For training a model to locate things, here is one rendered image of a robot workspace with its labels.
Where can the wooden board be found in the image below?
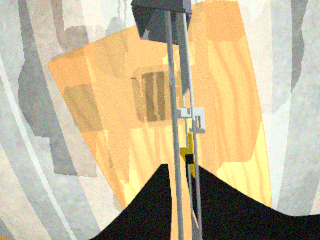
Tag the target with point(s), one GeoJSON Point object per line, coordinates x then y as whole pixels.
{"type": "Point", "coordinates": [117, 89]}

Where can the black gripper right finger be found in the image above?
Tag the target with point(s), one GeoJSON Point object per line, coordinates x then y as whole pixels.
{"type": "Point", "coordinates": [228, 214]}

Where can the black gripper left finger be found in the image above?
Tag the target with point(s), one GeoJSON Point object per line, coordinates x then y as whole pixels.
{"type": "Point", "coordinates": [148, 216]}

